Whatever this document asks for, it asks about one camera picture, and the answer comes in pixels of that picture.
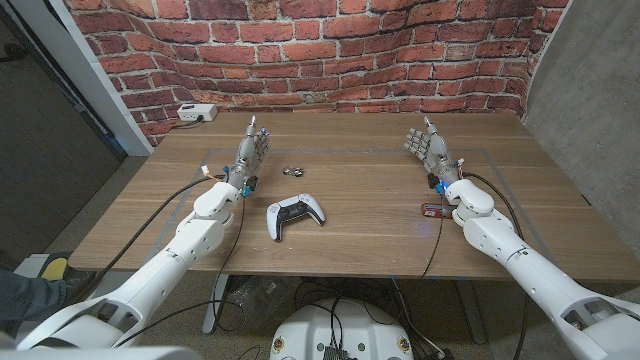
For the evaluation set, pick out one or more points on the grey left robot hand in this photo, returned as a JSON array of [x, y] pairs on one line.
[[248, 150]]

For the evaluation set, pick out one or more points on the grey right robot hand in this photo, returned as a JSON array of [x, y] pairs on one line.
[[434, 150]]

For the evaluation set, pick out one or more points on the white black game controller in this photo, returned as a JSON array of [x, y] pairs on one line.
[[274, 216]]

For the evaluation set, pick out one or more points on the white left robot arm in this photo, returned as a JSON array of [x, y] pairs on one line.
[[200, 235]]

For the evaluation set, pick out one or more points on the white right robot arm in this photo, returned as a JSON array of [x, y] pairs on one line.
[[500, 235]]

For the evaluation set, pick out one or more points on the white power strip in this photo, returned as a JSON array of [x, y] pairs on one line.
[[196, 112]]

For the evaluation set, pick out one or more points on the clear plastic bag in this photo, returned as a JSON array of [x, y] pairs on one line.
[[260, 300]]

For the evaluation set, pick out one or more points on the grey table leg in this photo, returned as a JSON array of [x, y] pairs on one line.
[[216, 305], [471, 312]]

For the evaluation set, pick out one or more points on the white robot torso base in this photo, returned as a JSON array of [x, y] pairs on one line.
[[345, 330]]

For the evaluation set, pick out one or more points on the yellow black foot pedal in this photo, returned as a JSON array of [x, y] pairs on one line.
[[54, 269]]

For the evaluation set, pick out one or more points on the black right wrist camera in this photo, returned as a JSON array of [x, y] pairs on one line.
[[433, 180]]

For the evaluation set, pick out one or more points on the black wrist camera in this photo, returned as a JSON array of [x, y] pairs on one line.
[[433, 180], [251, 183]]

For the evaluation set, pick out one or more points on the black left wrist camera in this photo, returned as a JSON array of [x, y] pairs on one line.
[[251, 183]]

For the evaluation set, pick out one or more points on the printed brick wall backdrop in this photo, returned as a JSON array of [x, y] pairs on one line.
[[320, 55]]

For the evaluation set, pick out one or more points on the white door frame post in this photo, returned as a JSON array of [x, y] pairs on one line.
[[90, 75]]

